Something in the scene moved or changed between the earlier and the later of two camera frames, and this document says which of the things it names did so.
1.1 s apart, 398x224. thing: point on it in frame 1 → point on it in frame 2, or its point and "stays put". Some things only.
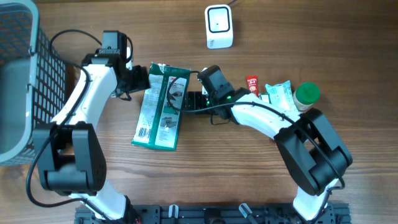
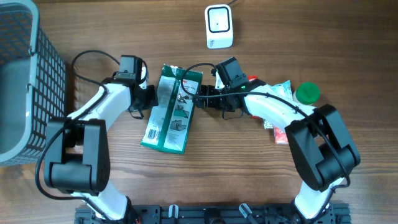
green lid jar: [305, 95] stays put
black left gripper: [143, 83] → [154, 102]
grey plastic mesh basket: [32, 80] stays put
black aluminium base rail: [219, 214] stays put
